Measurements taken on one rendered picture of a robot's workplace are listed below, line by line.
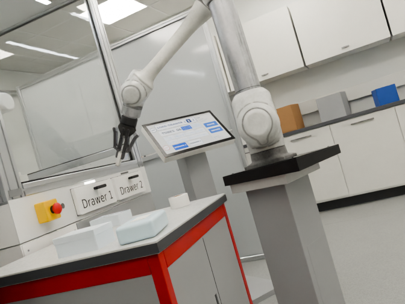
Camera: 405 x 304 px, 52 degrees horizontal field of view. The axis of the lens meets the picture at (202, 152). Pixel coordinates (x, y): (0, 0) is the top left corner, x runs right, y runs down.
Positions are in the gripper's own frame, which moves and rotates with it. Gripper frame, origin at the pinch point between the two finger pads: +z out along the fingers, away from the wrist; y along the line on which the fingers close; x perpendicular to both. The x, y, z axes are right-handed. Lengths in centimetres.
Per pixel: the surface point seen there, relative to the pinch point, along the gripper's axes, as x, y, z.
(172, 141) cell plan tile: -63, -10, -3
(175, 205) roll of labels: 44, -37, -2
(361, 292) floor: -32, -133, 37
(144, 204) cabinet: -25.3, -11.8, 26.7
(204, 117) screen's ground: -93, -21, -19
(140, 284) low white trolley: 94, -41, 1
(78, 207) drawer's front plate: 30.7, 1.8, 15.9
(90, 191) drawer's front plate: 20.2, 2.6, 12.0
